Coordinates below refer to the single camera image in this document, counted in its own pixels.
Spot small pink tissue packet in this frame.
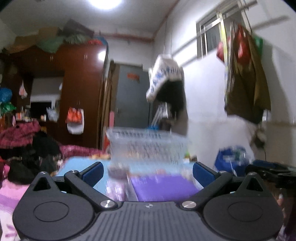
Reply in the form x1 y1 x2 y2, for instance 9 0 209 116
106 163 130 201

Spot purple tissue pack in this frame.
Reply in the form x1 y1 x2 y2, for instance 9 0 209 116
130 174 200 202

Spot clear plastic basket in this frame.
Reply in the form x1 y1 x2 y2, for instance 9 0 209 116
106 127 189 165

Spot blue shopping bag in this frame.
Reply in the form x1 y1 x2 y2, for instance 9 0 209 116
214 146 251 177

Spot orange white plastic bag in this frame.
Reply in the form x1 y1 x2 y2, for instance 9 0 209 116
66 108 85 135

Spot maroon crumpled clothes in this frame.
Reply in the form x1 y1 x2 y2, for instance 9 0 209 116
1 120 41 149

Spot olive brown hanging bag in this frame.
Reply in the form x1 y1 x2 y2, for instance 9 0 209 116
224 30 271 125

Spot grey door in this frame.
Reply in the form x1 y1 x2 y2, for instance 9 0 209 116
114 65 151 128

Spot dark red wooden wardrobe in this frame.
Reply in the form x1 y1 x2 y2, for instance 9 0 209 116
1 44 108 148

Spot black hanging garment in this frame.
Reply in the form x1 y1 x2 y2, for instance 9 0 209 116
156 80 185 119

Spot blue plastic bag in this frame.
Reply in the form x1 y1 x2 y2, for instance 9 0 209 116
0 87 13 103

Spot white hoodie blue letters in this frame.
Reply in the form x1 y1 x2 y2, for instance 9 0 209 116
146 54 182 102

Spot red hanging bag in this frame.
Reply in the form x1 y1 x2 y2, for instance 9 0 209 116
216 24 251 65

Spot green bundle on wardrobe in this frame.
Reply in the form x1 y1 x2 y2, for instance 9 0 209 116
36 34 93 53

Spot red ceiling pipe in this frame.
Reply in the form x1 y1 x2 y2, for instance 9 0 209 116
99 0 180 44

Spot ceiling lamp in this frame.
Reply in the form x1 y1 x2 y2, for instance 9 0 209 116
88 0 123 11

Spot window with metal frame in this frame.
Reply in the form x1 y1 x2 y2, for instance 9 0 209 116
196 1 257 59

